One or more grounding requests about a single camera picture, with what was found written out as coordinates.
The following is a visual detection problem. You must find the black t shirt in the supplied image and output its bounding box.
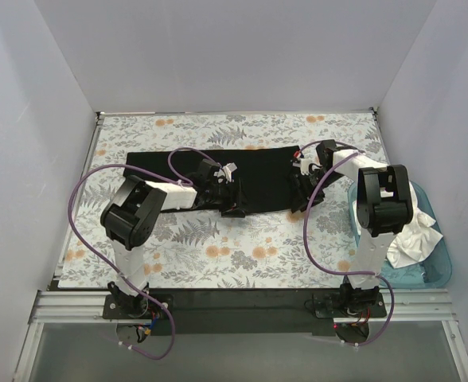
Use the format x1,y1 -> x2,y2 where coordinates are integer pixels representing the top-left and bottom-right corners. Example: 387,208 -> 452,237
126,146 -> 299,214

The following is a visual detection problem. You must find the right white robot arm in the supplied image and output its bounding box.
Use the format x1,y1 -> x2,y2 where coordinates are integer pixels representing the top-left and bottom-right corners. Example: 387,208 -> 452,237
291,139 -> 414,317

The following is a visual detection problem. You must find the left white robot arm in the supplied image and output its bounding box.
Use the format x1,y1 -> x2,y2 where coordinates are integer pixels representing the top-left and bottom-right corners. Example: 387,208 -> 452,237
100,159 -> 248,318

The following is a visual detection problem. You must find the floral patterned table mat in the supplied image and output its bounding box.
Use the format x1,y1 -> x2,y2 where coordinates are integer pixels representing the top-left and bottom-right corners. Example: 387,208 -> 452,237
55,112 -> 386,289

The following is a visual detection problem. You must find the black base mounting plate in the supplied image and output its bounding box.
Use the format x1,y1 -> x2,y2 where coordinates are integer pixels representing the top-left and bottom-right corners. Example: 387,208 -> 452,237
103,289 -> 387,336

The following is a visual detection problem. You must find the white t shirt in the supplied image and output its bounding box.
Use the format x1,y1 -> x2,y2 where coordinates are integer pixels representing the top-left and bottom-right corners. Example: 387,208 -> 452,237
387,185 -> 443,269

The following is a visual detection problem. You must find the teal plastic bin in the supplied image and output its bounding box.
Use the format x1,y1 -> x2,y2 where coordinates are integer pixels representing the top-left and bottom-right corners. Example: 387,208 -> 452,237
347,181 -> 452,290

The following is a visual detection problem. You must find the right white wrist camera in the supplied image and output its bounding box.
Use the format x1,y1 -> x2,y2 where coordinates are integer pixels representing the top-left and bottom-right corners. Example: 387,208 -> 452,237
291,151 -> 314,175

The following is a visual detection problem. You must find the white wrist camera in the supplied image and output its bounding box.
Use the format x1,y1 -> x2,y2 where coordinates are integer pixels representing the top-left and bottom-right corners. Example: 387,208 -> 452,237
291,151 -> 314,175
215,163 -> 237,183

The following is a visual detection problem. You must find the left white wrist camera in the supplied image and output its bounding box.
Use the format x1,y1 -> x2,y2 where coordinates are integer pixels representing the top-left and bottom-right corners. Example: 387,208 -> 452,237
215,163 -> 237,183

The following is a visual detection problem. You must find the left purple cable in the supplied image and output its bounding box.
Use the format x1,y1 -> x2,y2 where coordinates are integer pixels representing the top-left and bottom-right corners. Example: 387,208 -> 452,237
67,147 -> 228,360

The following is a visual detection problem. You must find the aluminium frame rail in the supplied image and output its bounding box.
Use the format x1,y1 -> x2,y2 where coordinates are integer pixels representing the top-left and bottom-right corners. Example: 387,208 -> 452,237
14,289 -> 468,381

